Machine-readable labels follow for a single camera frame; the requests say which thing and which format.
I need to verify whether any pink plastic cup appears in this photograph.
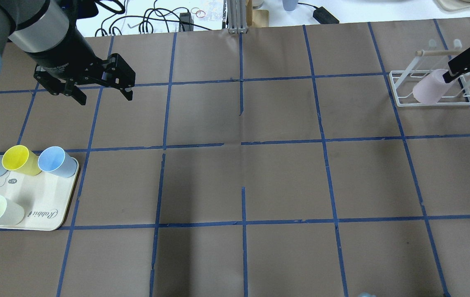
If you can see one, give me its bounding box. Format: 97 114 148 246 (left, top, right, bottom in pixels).
412 69 453 105

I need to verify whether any aluminium frame post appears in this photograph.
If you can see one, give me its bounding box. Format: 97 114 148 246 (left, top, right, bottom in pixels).
224 0 249 34

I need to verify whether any white wire cup rack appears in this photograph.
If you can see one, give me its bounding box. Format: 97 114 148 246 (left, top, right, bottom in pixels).
389 39 470 107

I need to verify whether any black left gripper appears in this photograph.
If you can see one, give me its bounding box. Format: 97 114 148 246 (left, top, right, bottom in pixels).
33 29 136 106

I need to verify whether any wooden mug stand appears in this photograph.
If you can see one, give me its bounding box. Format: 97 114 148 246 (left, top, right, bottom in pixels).
246 0 269 28

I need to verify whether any cream plastic tray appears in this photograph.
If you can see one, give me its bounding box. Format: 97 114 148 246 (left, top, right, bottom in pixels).
0 160 80 231

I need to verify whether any black power adapter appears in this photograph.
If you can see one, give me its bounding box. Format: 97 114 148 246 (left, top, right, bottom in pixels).
312 6 340 24

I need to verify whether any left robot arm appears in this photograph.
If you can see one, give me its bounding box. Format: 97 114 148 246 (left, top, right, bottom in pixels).
0 0 136 106

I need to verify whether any yellow plastic cup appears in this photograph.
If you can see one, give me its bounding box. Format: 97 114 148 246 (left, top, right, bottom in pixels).
1 145 42 176

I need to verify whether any light blue cup far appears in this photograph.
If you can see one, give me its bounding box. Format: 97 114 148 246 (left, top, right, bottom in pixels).
38 146 78 178

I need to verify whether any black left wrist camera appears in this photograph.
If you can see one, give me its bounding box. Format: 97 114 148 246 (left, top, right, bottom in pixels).
56 0 99 19

